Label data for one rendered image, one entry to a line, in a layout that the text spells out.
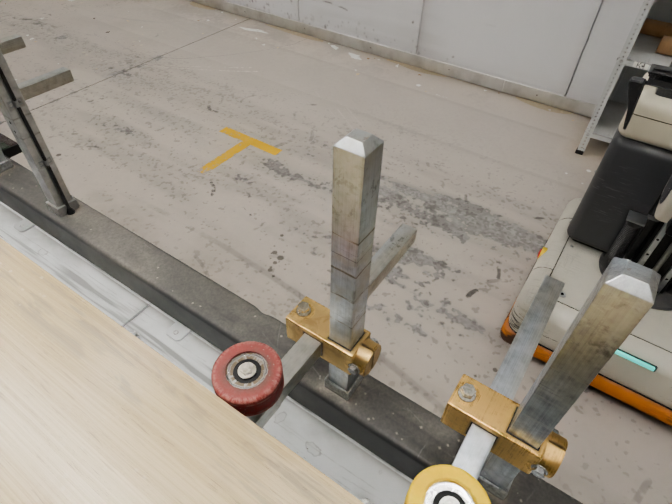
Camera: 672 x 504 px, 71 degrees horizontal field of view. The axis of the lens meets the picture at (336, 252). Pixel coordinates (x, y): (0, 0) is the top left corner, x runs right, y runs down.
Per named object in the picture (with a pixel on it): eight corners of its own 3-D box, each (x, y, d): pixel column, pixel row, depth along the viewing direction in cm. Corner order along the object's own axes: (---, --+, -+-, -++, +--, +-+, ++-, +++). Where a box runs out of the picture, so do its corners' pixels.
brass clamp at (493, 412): (457, 389, 63) (465, 369, 59) (558, 446, 58) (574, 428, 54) (437, 425, 59) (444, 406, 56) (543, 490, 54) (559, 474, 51)
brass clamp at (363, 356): (308, 313, 74) (308, 292, 71) (382, 355, 69) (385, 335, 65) (284, 339, 71) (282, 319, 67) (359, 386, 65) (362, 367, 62)
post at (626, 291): (476, 473, 71) (618, 248, 37) (498, 487, 70) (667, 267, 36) (467, 494, 69) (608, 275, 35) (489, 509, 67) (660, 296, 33)
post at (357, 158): (339, 379, 79) (353, 121, 45) (357, 390, 77) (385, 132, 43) (328, 395, 77) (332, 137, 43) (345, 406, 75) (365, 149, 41)
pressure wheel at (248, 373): (289, 441, 58) (283, 396, 50) (223, 449, 57) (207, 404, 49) (285, 383, 64) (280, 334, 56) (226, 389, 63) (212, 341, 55)
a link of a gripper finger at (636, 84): (657, 138, 72) (688, 75, 69) (608, 125, 76) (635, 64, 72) (657, 138, 78) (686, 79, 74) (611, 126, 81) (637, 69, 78)
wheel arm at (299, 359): (399, 237, 87) (401, 220, 84) (415, 245, 85) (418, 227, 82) (237, 424, 61) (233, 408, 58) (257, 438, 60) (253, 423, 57)
